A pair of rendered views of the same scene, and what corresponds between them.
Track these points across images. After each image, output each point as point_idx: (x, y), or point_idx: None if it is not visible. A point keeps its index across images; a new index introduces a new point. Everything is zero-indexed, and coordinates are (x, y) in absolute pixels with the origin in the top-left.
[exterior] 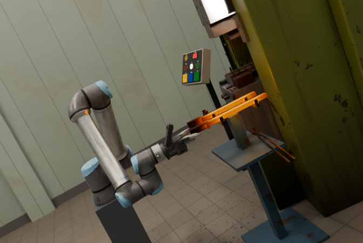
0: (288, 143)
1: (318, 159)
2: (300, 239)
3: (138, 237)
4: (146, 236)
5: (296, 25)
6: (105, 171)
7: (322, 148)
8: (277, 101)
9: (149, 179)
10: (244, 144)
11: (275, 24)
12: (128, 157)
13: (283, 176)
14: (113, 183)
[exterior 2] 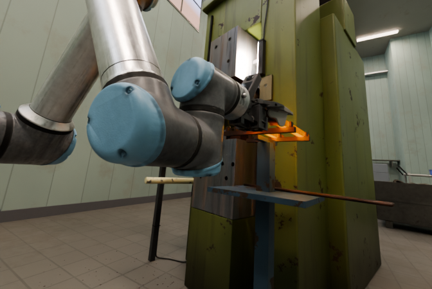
0: None
1: (305, 242)
2: None
3: None
4: None
5: (312, 106)
6: (107, 22)
7: (308, 229)
8: (285, 161)
9: (215, 125)
10: (271, 186)
11: (305, 94)
12: (64, 141)
13: (243, 264)
14: (121, 58)
